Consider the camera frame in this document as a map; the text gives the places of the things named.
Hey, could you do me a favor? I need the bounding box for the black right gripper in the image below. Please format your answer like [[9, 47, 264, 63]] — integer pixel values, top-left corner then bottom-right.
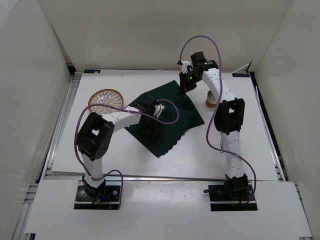
[[179, 70, 202, 95]]

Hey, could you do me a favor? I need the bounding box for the dark green cloth napkin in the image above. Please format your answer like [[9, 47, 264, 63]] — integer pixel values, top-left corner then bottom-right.
[[123, 79, 205, 159]]

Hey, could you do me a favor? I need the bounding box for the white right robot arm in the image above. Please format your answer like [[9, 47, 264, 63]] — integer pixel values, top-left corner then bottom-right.
[[177, 51, 249, 200]]

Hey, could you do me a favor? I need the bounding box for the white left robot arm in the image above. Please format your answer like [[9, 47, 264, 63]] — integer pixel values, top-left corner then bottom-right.
[[75, 99, 166, 200]]

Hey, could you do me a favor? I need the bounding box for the metal cup with cork base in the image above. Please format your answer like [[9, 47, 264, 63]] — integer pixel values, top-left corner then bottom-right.
[[205, 90, 217, 108]]

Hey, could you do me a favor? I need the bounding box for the floral patterned ceramic plate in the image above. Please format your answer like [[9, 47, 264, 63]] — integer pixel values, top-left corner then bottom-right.
[[88, 88, 124, 115]]

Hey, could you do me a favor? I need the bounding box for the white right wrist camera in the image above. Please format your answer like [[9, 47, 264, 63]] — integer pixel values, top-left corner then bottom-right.
[[177, 60, 192, 74]]

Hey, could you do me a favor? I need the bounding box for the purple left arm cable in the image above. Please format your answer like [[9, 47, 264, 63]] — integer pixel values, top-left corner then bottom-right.
[[74, 98, 180, 210]]

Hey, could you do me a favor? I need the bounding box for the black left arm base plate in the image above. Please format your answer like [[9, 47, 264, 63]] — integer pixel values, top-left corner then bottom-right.
[[73, 180, 122, 210]]

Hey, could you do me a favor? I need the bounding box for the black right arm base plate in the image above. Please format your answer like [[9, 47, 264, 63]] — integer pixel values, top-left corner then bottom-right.
[[203, 184, 258, 212]]

